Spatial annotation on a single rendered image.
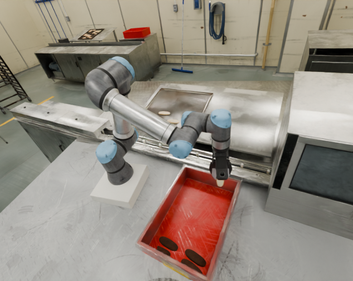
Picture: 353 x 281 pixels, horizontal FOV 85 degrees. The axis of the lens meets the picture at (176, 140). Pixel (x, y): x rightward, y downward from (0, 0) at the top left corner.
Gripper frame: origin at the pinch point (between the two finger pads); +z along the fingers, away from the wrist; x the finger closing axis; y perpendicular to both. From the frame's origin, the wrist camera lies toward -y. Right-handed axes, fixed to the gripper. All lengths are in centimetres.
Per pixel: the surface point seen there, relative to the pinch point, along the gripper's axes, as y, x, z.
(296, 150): -6.9, -24.6, -25.3
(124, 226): -18, 47, 17
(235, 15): 402, -40, -4
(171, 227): -17.1, 23.1, 16.3
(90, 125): 56, 102, 7
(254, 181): 9.5, -18.0, 13.1
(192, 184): 8.2, 14.9, 16.3
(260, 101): 74, -31, 2
